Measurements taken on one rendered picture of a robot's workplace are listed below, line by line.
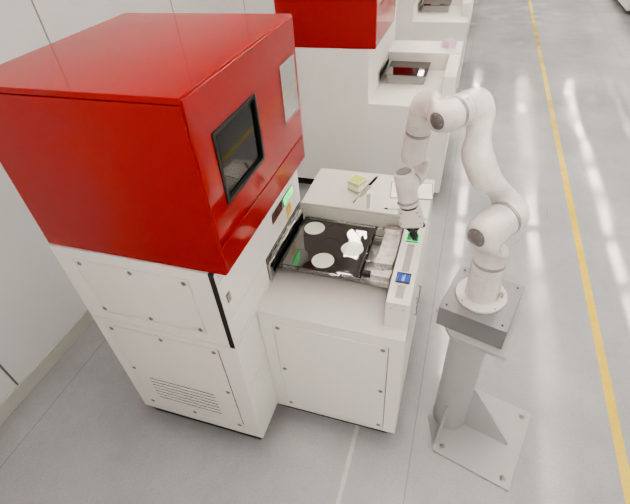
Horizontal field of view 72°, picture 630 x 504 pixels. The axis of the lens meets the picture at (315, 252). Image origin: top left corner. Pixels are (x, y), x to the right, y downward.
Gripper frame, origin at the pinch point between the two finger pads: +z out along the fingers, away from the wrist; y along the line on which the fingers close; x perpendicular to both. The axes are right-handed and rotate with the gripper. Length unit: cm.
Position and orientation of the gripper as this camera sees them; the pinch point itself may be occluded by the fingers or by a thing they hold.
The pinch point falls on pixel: (413, 234)
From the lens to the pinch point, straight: 196.0
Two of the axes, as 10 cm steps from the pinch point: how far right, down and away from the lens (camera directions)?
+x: 3.0, -6.4, 7.1
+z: 2.6, 7.7, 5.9
